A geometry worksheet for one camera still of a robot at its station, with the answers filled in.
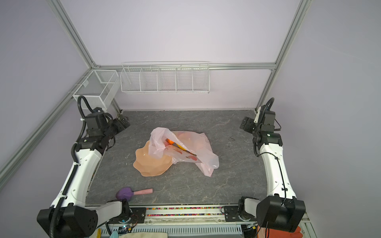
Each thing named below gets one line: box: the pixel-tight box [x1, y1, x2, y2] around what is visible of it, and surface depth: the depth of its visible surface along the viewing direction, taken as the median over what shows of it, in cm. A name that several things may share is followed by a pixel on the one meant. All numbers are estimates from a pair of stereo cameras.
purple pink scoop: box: [116, 186, 154, 201], surface depth 81 cm
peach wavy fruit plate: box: [132, 140, 174, 178], surface depth 92 cm
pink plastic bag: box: [148, 127, 220, 178], surface depth 75 cm
